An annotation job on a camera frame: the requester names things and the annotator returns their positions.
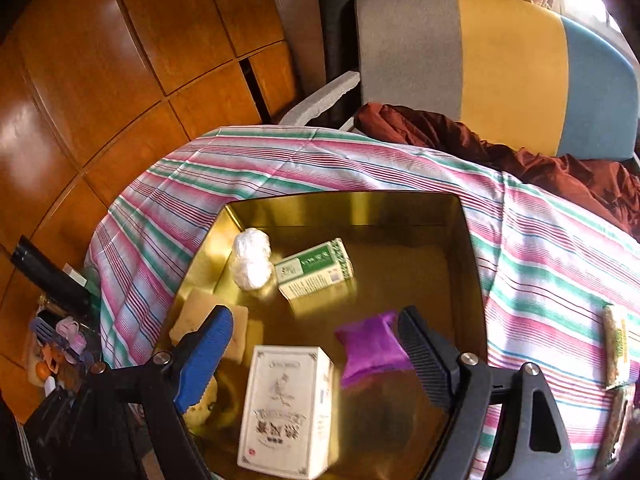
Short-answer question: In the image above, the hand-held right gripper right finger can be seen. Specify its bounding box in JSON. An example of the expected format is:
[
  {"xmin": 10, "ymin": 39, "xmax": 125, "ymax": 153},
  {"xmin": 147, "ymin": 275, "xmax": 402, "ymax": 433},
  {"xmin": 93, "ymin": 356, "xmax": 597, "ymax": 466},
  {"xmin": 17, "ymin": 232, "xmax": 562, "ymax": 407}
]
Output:
[{"xmin": 397, "ymin": 305, "xmax": 576, "ymax": 480}]

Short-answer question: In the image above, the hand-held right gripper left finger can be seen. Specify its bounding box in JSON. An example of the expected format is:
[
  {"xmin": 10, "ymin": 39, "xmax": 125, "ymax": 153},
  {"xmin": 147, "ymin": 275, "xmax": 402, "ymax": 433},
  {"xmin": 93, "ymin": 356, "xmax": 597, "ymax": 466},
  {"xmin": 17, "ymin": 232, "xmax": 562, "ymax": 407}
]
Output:
[{"xmin": 90, "ymin": 305, "xmax": 234, "ymax": 480}]

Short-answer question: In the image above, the yellow knitted doll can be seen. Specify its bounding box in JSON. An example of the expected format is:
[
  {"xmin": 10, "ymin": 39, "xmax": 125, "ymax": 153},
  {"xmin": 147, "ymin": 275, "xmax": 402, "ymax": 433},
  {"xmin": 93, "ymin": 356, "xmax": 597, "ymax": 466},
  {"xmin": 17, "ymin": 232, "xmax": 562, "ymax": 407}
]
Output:
[{"xmin": 182, "ymin": 377, "xmax": 221, "ymax": 428}]

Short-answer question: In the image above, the yellow sponge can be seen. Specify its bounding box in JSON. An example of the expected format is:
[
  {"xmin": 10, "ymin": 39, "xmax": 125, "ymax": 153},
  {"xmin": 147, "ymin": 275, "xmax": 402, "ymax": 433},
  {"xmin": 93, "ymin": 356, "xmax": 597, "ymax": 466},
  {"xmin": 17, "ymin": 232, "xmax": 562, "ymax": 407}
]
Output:
[{"xmin": 169, "ymin": 287, "xmax": 249, "ymax": 363}]

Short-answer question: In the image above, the purple snack packet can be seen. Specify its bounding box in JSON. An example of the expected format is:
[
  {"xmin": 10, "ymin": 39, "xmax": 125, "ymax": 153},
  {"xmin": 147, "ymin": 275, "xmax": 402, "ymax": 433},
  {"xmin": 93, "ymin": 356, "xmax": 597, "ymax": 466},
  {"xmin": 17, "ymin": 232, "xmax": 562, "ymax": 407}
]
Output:
[{"xmin": 334, "ymin": 311, "xmax": 415, "ymax": 388}]

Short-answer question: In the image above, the gold metal tin box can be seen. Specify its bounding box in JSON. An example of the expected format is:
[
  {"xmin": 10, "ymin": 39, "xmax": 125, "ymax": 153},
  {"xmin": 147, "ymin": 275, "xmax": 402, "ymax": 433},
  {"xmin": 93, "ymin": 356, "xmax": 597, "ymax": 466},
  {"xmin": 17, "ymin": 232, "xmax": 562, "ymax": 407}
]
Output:
[{"xmin": 155, "ymin": 191, "xmax": 488, "ymax": 480}]

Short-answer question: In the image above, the white plastic bag ball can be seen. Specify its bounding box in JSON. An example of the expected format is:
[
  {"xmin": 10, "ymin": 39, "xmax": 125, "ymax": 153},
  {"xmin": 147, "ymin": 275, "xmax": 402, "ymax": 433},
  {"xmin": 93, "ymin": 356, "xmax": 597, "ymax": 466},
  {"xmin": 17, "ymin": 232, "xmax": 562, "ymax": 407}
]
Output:
[{"xmin": 231, "ymin": 228, "xmax": 274, "ymax": 291}]

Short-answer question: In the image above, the green white cardboard box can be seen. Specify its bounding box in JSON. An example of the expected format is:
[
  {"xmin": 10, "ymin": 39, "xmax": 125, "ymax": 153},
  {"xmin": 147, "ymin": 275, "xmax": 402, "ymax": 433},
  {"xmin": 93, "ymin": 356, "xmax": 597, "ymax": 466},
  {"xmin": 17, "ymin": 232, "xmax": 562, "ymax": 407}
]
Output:
[{"xmin": 274, "ymin": 238, "xmax": 355, "ymax": 302}]

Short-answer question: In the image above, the striped bed sheet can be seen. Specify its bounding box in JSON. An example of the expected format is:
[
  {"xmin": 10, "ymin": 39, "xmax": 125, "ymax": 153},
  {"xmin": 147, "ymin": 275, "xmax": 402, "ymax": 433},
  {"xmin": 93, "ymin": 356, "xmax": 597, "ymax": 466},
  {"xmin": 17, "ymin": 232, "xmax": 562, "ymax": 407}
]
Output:
[{"xmin": 85, "ymin": 125, "xmax": 640, "ymax": 480}]

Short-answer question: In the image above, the small orange bottle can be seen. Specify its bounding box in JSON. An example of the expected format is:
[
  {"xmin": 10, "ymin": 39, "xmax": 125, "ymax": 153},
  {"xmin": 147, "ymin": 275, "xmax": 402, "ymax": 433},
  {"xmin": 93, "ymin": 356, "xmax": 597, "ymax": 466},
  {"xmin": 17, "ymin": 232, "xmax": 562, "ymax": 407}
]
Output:
[{"xmin": 34, "ymin": 355, "xmax": 66, "ymax": 387}]

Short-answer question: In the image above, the black long object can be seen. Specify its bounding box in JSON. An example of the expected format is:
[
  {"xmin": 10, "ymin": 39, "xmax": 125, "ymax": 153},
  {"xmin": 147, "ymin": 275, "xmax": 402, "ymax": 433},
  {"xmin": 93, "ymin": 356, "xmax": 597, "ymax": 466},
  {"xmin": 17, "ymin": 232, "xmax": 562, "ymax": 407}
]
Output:
[{"xmin": 10, "ymin": 235, "xmax": 93, "ymax": 311}]

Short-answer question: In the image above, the green printed snack bar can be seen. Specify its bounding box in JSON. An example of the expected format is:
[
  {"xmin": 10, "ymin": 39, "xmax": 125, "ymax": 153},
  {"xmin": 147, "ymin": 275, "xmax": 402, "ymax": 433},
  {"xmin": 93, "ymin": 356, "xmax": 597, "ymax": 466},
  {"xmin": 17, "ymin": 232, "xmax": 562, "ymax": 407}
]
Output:
[{"xmin": 601, "ymin": 304, "xmax": 635, "ymax": 391}]

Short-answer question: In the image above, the rust brown cloth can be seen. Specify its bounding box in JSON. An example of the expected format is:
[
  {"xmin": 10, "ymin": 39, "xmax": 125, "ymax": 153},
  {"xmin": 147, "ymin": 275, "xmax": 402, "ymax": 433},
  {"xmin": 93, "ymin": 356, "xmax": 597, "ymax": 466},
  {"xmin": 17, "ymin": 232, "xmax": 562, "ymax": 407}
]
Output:
[{"xmin": 354, "ymin": 102, "xmax": 640, "ymax": 238}]

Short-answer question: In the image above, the white foam piece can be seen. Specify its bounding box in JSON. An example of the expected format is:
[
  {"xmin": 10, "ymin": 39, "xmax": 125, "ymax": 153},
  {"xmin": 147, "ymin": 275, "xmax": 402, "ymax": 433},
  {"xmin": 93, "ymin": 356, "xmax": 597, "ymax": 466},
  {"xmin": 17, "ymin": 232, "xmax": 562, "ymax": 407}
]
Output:
[{"xmin": 279, "ymin": 71, "xmax": 361, "ymax": 126}]

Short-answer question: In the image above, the wooden wardrobe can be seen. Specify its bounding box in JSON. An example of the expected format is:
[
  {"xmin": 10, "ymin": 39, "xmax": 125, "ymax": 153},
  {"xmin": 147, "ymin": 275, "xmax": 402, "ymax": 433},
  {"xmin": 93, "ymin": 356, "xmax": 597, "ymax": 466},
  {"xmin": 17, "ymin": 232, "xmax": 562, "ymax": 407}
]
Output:
[{"xmin": 0, "ymin": 0, "xmax": 301, "ymax": 421}]

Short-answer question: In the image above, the grey yellow blue headboard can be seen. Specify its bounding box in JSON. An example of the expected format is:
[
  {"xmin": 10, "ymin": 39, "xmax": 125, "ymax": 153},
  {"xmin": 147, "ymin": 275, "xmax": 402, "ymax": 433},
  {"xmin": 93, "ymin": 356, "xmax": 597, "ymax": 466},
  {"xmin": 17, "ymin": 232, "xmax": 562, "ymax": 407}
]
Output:
[{"xmin": 355, "ymin": 0, "xmax": 640, "ymax": 161}]

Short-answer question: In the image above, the black foam roll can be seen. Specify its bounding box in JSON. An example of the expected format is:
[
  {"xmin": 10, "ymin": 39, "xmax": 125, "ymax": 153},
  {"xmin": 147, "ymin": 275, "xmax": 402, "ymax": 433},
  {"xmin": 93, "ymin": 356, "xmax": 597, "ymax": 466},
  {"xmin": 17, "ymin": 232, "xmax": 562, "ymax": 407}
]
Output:
[{"xmin": 316, "ymin": 0, "xmax": 358, "ymax": 128}]

